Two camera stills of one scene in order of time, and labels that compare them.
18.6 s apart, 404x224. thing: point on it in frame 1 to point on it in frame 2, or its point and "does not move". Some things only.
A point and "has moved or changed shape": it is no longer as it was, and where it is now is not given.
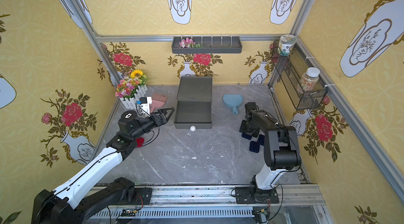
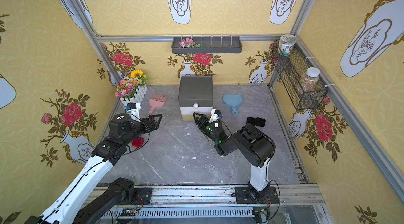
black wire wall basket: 298,77 does not move
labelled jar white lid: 286,44 does not move
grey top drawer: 193,114 has moved or changed shape
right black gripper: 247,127 to 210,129
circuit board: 129,212 does not move
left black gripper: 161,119 to 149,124
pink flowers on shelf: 188,43 does not move
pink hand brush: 158,101 does not move
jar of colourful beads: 310,79 does not move
